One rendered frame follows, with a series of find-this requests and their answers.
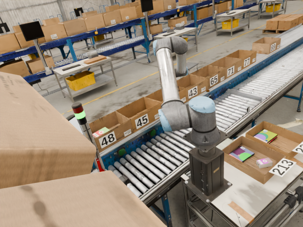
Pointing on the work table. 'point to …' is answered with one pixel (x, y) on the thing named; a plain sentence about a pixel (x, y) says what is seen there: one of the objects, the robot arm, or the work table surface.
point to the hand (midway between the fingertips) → (174, 100)
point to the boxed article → (264, 162)
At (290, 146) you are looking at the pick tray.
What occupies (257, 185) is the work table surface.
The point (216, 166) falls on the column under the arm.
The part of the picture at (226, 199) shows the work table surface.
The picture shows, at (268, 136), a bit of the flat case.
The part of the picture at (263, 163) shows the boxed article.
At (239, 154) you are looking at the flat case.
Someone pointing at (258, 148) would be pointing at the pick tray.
